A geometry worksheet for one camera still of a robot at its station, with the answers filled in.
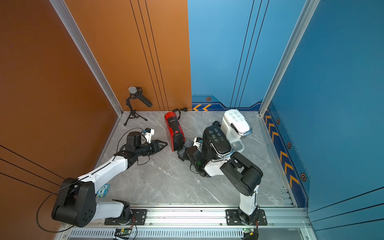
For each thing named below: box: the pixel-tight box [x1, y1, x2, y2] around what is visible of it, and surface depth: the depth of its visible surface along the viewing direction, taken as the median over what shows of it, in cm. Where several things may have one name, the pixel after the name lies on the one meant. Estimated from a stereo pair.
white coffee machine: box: [220, 109, 253, 154], surface depth 87 cm
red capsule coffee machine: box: [164, 111, 186, 152], surface depth 91 cm
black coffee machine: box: [202, 125, 234, 161], surface depth 77 cm
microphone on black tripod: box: [123, 86, 153, 126], surface depth 104 cm
